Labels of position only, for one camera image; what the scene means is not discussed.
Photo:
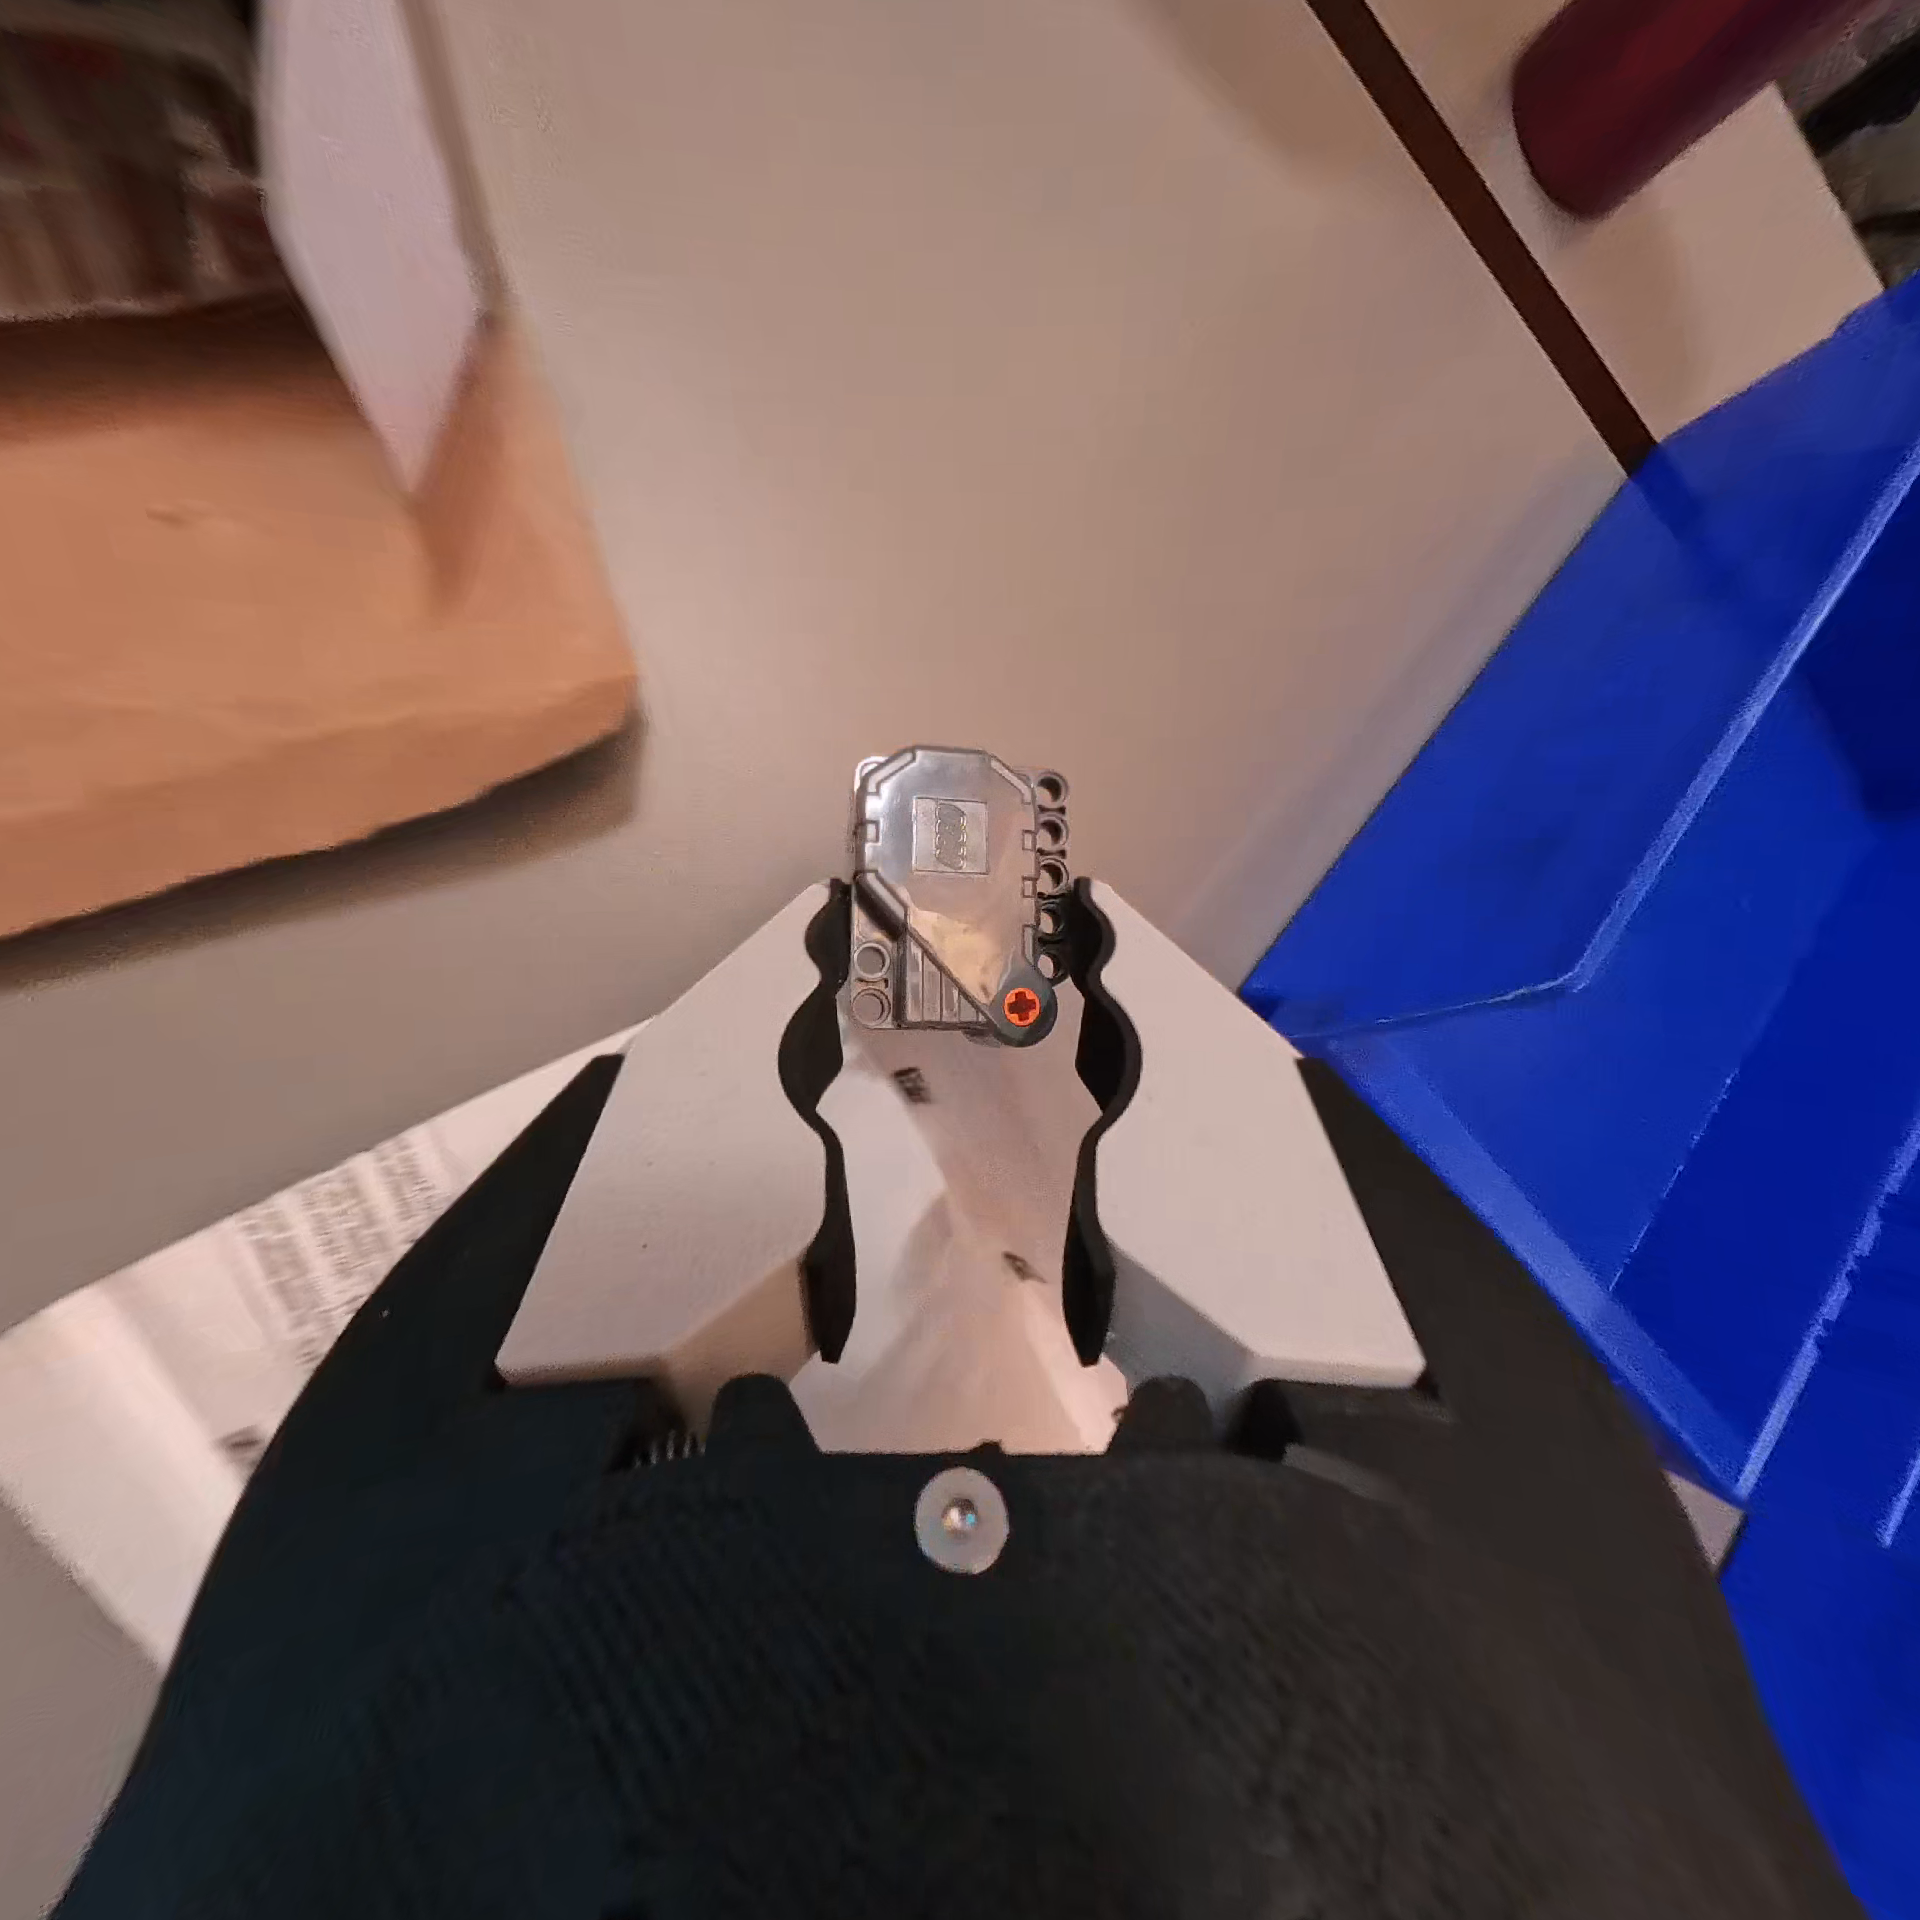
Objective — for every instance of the blue plastic bin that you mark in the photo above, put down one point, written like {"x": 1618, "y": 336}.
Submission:
{"x": 1727, "y": 897}

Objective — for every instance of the printed instruction sheet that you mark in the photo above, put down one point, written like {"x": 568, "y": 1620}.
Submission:
{"x": 179, "y": 1321}

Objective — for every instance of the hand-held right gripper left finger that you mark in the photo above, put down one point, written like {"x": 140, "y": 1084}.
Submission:
{"x": 676, "y": 1169}

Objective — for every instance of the grey toy brick motor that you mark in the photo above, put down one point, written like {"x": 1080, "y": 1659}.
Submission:
{"x": 945, "y": 852}

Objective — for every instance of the dark red round object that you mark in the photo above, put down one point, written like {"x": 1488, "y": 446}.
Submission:
{"x": 1649, "y": 90}

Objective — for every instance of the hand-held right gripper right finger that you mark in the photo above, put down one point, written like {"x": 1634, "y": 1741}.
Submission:
{"x": 1243, "y": 1186}

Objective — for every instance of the wooden board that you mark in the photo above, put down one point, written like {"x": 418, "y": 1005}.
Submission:
{"x": 223, "y": 676}

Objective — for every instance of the striped cloth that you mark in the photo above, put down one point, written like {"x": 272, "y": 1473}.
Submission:
{"x": 106, "y": 163}

